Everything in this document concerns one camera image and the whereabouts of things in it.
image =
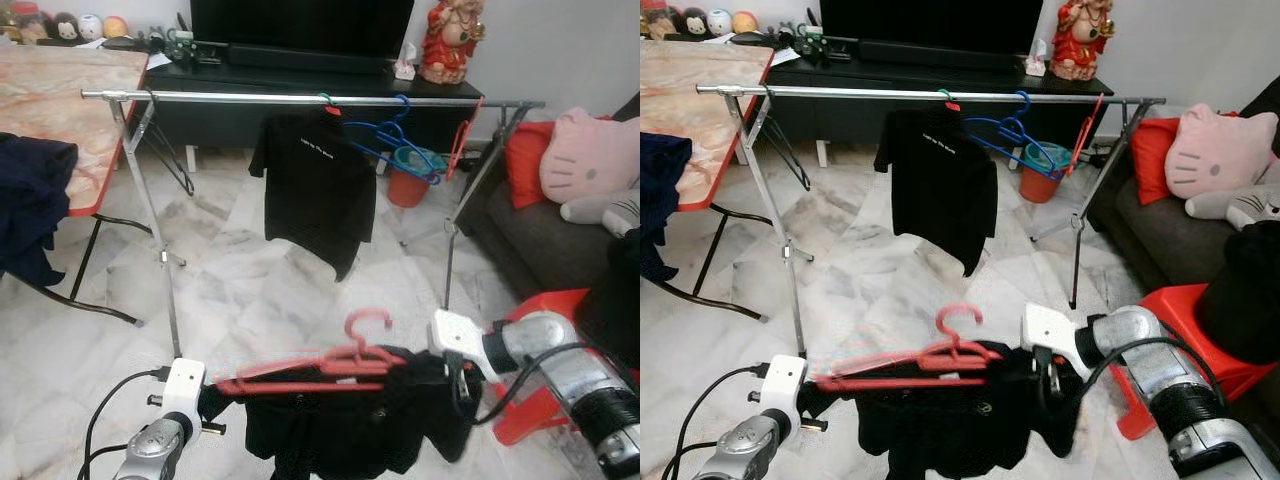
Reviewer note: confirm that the black game controllers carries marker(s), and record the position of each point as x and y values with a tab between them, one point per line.
188	50
817	45

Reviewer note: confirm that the black TV console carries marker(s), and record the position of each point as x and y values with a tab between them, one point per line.
850	122
230	125

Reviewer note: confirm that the black t-shirt with white print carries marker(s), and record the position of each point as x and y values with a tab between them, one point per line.
315	190
940	185

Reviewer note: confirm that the dark brown sofa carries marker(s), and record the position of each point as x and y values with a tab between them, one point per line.
540	250
1150	250

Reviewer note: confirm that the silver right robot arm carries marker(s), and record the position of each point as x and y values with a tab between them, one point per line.
570	380
1170	390

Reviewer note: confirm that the red plastic stool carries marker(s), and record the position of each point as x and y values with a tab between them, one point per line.
555	303
1170	310

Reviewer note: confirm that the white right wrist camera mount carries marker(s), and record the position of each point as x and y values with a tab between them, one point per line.
1050	328
460	335

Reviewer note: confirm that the red cushion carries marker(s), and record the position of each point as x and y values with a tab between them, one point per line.
525	165
1150	160

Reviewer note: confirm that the white paper sheets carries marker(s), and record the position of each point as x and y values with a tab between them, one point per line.
785	56
160	62

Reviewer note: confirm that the red hanger with green hook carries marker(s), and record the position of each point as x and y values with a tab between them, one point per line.
952	105
335	108

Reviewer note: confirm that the silver metal clothes rack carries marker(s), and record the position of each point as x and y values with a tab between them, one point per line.
850	93
230	98

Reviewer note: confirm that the red bin with teal liner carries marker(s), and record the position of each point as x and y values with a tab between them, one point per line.
1038	188
405	190

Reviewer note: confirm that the black clothes pile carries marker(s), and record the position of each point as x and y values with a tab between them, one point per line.
615	300
1245	295

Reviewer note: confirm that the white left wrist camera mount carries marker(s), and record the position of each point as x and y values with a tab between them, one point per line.
783	385
183	385

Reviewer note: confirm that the white round plush toy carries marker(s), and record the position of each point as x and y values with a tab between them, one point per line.
90	27
720	23

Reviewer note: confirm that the white tissue box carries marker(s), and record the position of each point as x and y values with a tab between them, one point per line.
405	68
1036	65

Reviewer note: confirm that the black round plush toy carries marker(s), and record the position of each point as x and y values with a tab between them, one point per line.
66	28
696	24

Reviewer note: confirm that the red plastic hanger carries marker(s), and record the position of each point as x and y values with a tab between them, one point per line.
462	140
300	386
1085	135
900	382

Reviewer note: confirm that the grey plush cat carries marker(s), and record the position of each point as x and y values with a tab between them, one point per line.
600	212
1250	205

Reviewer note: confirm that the pink cat face pillow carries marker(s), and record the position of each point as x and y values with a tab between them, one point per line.
1220	155
590	160

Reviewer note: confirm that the blue plastic hanger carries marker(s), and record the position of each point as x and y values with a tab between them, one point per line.
400	140
1020	135

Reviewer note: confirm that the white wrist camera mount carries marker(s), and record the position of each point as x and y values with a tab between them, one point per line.
1050	328
183	385
783	385
460	335

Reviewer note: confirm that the red ceramic figurine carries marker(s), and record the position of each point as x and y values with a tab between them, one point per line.
450	50
1082	45

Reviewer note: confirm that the small black garment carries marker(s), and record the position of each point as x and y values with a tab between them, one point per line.
950	430
340	430

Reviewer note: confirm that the navy shirt with red collar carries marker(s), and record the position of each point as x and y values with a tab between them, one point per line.
30	200
660	200

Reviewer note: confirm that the black television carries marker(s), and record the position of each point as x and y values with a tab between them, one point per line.
930	20
300	22

